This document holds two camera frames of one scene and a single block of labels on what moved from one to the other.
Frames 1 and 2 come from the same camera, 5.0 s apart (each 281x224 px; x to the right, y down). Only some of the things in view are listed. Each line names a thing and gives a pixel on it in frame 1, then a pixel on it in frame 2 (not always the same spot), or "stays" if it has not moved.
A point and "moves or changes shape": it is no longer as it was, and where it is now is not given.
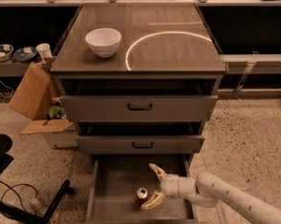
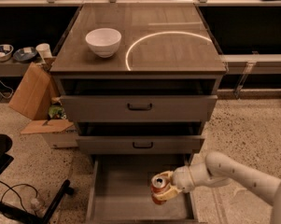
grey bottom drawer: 115,179 stays
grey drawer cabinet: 141,80 stays
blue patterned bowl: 1,52 stays
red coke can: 142,195 moves or changes shape
